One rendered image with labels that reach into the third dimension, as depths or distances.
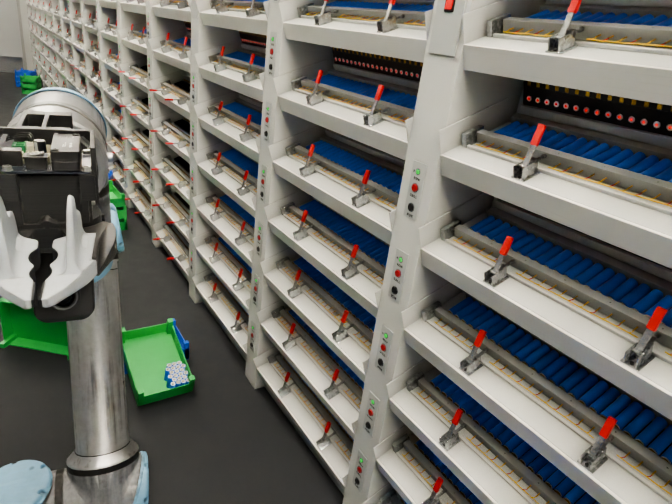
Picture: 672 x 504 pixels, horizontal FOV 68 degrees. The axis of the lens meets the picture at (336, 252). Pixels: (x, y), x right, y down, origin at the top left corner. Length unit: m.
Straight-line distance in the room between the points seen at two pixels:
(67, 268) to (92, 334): 0.86
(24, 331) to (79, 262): 2.04
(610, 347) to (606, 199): 0.22
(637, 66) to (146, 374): 1.78
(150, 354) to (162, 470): 0.52
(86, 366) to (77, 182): 0.85
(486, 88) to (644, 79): 0.34
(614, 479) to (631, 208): 0.42
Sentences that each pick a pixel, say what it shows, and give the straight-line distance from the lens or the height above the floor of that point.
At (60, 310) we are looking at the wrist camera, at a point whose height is 1.05.
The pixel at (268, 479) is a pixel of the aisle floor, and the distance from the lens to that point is 1.72.
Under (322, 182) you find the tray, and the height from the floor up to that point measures 0.91.
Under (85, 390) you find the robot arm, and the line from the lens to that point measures 1.24.
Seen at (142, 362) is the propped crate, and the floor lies 0.06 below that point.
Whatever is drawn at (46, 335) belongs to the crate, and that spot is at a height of 0.04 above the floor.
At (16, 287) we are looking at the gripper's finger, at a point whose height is 1.13.
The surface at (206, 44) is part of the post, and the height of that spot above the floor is 1.19.
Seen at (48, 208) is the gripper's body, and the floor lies 1.15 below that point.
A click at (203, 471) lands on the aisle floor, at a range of 1.74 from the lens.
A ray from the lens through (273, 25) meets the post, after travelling 1.61.
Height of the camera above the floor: 1.29
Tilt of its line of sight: 23 degrees down
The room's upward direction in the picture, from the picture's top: 8 degrees clockwise
